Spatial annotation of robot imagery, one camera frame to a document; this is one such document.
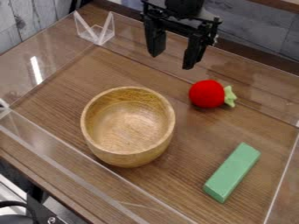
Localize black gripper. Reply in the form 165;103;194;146
141;0;222;70

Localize red plush fruit green leaves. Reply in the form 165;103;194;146
188;80;238;109

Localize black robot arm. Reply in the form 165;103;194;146
141;0;222;70

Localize wooden bowl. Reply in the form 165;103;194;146
80;86;175;168

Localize green rectangular block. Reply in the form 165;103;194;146
203;143;260;203

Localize clear acrylic tray enclosure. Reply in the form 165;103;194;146
0;15;299;224

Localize black metal bracket with cable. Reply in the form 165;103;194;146
0;192;69;224

